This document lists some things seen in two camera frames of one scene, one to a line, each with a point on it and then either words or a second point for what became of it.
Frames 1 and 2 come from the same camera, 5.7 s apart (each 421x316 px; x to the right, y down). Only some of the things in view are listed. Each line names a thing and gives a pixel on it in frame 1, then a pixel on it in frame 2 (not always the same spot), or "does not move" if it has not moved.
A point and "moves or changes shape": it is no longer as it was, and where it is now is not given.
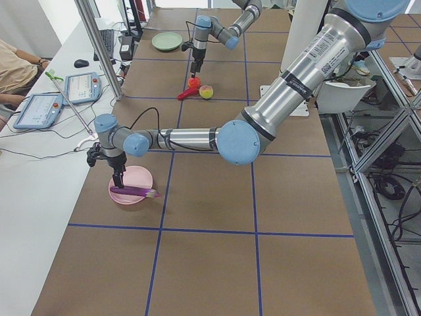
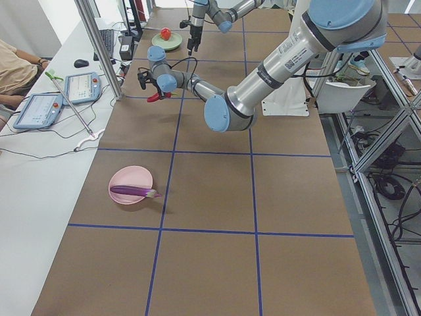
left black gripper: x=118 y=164 to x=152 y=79
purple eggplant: x=147 y=193 does not move
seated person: x=18 y=72 does not move
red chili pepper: x=191 y=91 to x=156 y=96
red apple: x=194 y=83 moves or changes shape
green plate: x=166 y=41 does not move
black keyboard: x=108 y=37 does not move
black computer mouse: x=81 y=63 does not move
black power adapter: x=126 y=49 does not move
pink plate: x=134 y=176 does not move
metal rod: x=54 y=78 does not move
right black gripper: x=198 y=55 to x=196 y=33
